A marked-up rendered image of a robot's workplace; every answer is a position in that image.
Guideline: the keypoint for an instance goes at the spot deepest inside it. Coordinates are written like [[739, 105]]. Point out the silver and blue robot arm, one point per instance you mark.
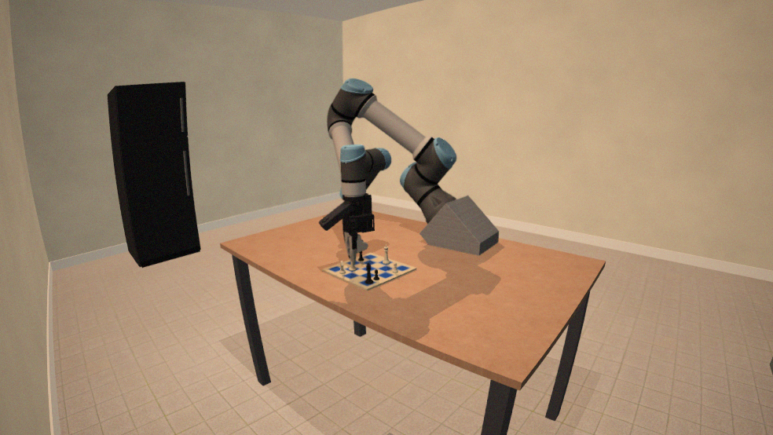
[[433, 157]]

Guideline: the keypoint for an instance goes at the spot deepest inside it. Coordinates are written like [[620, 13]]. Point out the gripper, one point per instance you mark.
[[358, 220]]

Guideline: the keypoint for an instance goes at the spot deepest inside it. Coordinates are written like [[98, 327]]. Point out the blue and cream chessboard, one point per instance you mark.
[[359, 276]]

